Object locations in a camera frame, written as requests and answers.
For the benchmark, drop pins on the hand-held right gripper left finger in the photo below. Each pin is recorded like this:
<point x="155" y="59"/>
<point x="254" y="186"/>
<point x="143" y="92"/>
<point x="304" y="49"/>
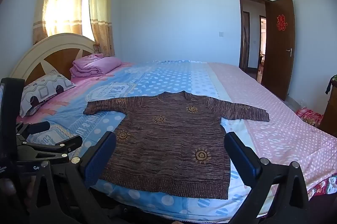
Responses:
<point x="101" y="158"/>

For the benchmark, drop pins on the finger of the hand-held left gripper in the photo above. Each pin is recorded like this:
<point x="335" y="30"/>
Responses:
<point x="36" y="127"/>
<point x="63" y="145"/>

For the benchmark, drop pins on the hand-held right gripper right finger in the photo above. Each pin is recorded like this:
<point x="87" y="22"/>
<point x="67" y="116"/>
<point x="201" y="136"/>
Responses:
<point x="241" y="158"/>

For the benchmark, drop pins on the brown knitted sweater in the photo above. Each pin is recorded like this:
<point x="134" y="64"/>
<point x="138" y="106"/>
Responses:
<point x="171" y="139"/>

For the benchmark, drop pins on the white patterned pillow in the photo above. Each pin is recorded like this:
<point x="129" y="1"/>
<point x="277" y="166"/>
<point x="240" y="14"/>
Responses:
<point x="44" y="89"/>

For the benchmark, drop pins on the blue pink printed bed sheet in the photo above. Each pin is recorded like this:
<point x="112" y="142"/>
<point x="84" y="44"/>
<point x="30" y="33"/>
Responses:
<point x="276" y="134"/>

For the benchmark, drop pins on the cream wooden bed headboard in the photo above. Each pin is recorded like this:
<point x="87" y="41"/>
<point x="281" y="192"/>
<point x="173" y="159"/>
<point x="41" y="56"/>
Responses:
<point x="56" y="54"/>

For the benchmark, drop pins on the red patterned cloth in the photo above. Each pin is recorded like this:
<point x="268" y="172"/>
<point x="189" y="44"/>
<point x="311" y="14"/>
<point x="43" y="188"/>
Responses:
<point x="309" y="116"/>

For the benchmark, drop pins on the folded pink quilt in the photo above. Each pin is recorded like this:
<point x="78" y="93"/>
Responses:
<point x="92" y="65"/>

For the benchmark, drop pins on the red floral blanket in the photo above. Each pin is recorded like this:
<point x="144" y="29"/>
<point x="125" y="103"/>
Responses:
<point x="326" y="185"/>

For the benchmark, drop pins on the wooden cabinet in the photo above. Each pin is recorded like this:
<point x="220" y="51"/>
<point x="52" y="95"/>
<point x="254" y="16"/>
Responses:
<point x="331" y="113"/>

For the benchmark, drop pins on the brown wooden door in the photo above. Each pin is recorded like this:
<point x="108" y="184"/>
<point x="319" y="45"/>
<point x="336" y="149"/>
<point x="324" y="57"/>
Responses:
<point x="276" y="60"/>

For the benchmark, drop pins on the dark cloth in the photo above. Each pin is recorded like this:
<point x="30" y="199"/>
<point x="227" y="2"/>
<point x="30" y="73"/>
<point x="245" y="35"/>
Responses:
<point x="330" y="84"/>

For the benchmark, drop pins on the window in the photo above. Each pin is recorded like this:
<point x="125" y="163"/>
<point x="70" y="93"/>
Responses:
<point x="86" y="2"/>

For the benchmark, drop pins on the narrow yellow patterned curtain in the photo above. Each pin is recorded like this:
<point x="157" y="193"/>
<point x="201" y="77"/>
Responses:
<point x="101" y="7"/>

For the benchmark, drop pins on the red paper door decoration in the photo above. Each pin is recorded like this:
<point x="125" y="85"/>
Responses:
<point x="282" y="22"/>

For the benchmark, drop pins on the brown door frame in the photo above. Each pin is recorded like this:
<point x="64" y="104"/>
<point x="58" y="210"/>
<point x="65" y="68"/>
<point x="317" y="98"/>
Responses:
<point x="240" y="29"/>

